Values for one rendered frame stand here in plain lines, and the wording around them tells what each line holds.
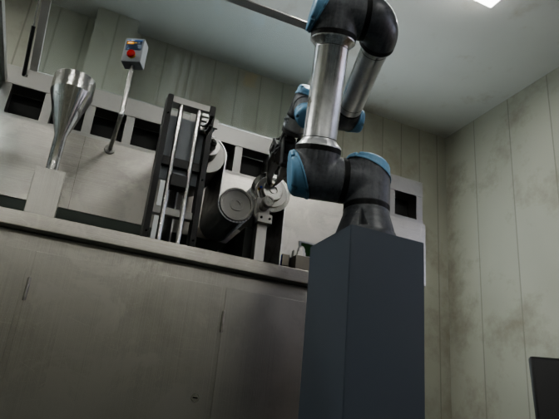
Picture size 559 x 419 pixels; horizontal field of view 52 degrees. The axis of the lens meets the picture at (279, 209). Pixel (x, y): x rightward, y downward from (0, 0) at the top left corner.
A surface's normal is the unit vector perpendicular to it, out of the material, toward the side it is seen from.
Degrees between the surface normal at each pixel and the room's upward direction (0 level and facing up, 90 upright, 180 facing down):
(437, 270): 90
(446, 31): 180
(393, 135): 90
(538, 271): 90
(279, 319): 90
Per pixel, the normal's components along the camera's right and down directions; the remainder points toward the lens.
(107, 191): 0.39, -0.32
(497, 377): -0.91, -0.23
